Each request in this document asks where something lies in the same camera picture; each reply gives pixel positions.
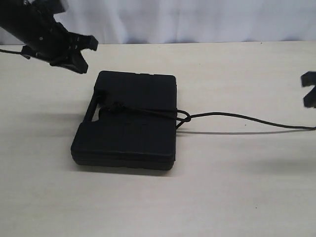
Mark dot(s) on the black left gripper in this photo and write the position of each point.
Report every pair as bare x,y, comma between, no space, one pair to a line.
36,27

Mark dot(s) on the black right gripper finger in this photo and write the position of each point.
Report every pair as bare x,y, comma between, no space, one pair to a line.
308,78
309,100

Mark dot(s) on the black plastic carrying case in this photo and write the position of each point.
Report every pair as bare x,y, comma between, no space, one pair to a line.
130,122

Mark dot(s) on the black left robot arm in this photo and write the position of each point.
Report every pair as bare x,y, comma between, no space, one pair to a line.
7,22

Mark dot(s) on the white backdrop curtain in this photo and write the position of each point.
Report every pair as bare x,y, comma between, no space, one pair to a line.
186,21

